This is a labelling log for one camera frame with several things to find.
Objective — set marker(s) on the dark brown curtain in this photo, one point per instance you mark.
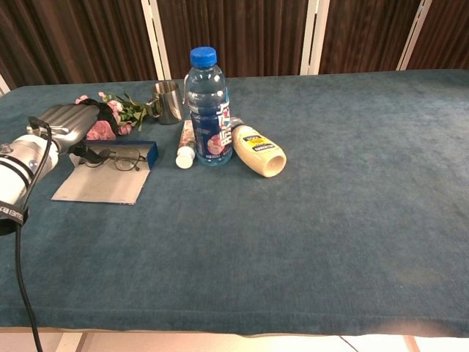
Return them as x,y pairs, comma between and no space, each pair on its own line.
447,33
366,33
73,36
238,33

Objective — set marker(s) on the eyeglasses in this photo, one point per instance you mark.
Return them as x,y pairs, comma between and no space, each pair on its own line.
124,163

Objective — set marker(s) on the stainless steel cup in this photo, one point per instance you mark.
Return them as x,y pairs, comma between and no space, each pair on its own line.
170,104

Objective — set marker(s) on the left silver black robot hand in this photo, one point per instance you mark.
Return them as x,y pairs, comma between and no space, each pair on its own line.
69,121

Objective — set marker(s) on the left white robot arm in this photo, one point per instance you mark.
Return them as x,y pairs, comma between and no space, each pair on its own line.
14,176

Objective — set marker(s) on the blue tablecloth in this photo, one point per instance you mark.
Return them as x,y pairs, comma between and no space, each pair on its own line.
293,238

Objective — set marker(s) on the white frame post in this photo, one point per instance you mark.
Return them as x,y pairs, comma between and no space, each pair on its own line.
414,36
155,40
3,86
315,36

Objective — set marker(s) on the floral white-capped tube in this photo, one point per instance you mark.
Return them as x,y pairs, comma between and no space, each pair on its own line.
185,146

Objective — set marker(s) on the blue-capped drink bottle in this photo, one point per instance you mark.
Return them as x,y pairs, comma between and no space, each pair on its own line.
210,121

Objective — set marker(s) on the pink rose bouquet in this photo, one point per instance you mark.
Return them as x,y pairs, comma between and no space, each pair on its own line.
104,130

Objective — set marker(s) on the blue folding glasses case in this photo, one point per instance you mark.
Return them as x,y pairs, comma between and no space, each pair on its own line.
102,187

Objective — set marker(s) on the cream squeeze sauce bottle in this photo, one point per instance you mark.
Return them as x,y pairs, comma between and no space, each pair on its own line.
258,154

